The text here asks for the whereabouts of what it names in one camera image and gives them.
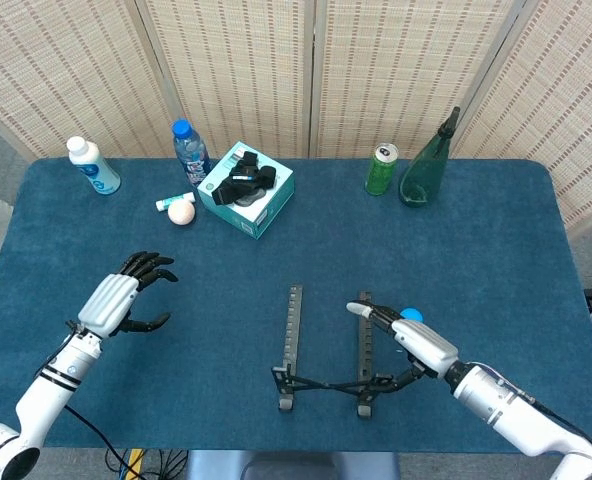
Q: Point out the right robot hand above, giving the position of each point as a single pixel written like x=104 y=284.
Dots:
x=426 y=345

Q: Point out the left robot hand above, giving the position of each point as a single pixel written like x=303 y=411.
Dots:
x=108 y=302

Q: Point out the black metal laptop stand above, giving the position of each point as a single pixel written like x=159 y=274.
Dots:
x=292 y=325

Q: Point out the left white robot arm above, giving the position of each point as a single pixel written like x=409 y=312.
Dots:
x=51 y=395

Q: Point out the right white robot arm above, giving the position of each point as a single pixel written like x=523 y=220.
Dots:
x=506 y=405

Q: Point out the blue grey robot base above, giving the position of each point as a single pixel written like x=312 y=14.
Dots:
x=286 y=467

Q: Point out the blue ball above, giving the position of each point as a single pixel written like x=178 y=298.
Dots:
x=412 y=313

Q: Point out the cream ball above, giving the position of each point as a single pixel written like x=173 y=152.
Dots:
x=181 y=213

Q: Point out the white lip balm tube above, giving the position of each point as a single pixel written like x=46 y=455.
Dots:
x=168 y=202

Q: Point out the blue table mat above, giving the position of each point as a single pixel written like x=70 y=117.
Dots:
x=226 y=300

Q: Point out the white bottle blue label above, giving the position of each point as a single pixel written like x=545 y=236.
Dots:
x=96 y=170

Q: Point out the teal cardboard box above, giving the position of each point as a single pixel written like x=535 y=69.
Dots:
x=256 y=220

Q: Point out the clear bottle blue cap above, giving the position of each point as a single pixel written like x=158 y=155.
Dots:
x=192 y=155

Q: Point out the green glass spray bottle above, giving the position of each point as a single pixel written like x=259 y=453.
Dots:
x=423 y=170

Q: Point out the green drink can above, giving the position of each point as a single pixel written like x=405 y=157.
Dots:
x=381 y=172

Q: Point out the bamboo folding screen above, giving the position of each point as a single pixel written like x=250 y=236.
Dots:
x=246 y=75

